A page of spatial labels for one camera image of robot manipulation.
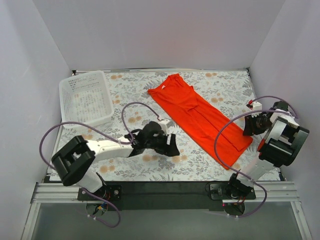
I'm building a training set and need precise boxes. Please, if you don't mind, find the orange t shirt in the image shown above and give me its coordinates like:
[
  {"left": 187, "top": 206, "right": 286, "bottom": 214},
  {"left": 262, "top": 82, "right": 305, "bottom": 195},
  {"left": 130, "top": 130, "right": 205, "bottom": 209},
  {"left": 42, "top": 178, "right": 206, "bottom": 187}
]
[{"left": 147, "top": 73, "right": 253, "bottom": 169}]

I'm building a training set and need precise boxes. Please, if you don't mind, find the white plastic laundry basket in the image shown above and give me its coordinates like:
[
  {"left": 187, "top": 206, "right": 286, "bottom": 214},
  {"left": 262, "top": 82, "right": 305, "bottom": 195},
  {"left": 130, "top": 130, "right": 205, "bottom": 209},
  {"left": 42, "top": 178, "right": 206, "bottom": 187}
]
[{"left": 58, "top": 70, "right": 114, "bottom": 127}]

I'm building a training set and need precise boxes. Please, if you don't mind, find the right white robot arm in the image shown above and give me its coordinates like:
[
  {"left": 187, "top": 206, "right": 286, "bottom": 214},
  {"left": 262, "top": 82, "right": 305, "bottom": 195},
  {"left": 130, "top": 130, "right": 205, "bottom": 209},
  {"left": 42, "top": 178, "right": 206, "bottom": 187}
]
[{"left": 225, "top": 100, "right": 310, "bottom": 199}]

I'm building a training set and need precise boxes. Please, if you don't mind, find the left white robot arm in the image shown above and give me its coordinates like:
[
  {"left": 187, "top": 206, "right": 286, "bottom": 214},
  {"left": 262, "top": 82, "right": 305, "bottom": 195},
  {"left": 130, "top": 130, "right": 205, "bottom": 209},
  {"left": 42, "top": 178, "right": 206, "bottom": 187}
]
[{"left": 51, "top": 120, "right": 180, "bottom": 200}]

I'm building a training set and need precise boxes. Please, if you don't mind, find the floral patterned table mat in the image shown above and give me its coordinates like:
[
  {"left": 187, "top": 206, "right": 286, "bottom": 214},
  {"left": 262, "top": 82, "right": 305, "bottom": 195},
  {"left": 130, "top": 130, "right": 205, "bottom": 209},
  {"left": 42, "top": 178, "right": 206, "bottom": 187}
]
[{"left": 49, "top": 71, "right": 280, "bottom": 182}]

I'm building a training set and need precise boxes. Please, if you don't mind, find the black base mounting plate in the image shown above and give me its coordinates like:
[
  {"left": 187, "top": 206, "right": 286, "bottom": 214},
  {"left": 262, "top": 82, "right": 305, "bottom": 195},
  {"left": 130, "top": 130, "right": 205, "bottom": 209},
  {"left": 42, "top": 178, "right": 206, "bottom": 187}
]
[{"left": 77, "top": 180, "right": 257, "bottom": 211}]

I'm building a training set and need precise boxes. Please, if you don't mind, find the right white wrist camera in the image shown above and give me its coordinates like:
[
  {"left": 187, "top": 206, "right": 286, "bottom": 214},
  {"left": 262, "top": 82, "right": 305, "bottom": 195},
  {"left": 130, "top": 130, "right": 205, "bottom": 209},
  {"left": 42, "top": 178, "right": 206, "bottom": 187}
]
[{"left": 246, "top": 100, "right": 263, "bottom": 118}]

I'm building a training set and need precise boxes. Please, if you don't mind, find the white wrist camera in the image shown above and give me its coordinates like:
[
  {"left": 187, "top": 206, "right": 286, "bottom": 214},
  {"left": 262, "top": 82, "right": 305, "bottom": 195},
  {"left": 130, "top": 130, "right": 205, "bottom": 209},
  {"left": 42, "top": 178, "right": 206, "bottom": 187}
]
[
  {"left": 246, "top": 100, "right": 263, "bottom": 118},
  {"left": 158, "top": 119, "right": 173, "bottom": 133}
]

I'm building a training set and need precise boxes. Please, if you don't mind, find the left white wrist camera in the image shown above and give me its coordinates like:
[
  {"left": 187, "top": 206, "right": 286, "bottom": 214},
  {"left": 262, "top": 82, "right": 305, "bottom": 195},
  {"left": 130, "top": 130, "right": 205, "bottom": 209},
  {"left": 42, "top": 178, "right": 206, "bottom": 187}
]
[{"left": 158, "top": 119, "right": 173, "bottom": 133}]

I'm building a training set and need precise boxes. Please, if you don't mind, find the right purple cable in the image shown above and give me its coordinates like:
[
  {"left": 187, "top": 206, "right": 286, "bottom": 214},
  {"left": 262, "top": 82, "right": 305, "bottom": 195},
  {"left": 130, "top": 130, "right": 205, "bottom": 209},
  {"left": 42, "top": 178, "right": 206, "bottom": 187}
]
[{"left": 214, "top": 95, "right": 300, "bottom": 220}]

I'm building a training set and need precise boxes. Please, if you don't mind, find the aluminium frame rail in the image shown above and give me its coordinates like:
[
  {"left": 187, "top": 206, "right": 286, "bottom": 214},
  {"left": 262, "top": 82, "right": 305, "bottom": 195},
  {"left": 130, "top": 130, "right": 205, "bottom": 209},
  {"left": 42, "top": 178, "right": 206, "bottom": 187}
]
[{"left": 21, "top": 181, "right": 312, "bottom": 240}]

